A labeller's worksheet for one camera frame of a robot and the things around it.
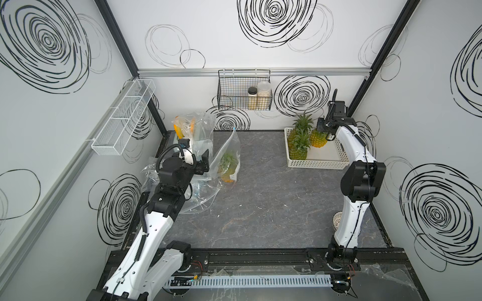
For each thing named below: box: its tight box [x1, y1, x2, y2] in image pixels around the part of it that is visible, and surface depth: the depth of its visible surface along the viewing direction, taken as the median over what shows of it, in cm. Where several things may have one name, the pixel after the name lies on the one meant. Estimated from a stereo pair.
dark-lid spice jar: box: [247, 86, 258, 111], surface depth 87 cm
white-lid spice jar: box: [256, 80, 272, 111], surface depth 86 cm
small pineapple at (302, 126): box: [291, 110, 314, 139], surface depth 98 cm
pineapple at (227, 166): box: [218, 151, 239, 183], surface depth 86 cm
